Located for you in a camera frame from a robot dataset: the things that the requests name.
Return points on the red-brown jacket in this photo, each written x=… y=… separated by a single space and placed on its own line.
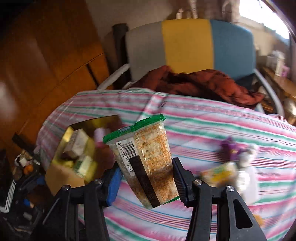
x=196 y=85

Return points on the wooden desk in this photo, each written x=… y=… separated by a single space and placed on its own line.
x=277 y=81

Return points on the window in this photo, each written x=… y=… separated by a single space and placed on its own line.
x=261 y=14

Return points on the purple packet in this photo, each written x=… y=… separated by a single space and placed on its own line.
x=227 y=147

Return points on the pink packet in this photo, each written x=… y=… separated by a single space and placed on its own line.
x=100 y=135

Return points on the white carton box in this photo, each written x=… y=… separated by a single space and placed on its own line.
x=78 y=141

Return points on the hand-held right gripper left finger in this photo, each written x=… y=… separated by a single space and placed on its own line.
x=114 y=183

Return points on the striped tablecloth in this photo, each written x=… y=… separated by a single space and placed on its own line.
x=208 y=120

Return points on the white plastic wrapper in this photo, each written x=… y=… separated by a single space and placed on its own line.
x=248 y=157

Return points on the pink white box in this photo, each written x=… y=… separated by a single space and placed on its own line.
x=285 y=70

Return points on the wooden wardrobe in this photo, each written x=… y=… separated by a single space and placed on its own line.
x=46 y=58

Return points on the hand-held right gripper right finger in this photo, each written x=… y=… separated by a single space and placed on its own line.
x=180 y=180

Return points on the yellow green packet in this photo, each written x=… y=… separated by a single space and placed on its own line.
x=219 y=173

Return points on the green-edged snack packet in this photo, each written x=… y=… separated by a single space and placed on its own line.
x=143 y=157

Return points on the black white-striped garment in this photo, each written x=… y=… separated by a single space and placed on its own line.
x=9 y=197

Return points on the grey yellow blue chair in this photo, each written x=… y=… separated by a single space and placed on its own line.
x=185 y=41

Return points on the gold-lined cardboard box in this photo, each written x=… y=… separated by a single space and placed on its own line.
x=60 y=178

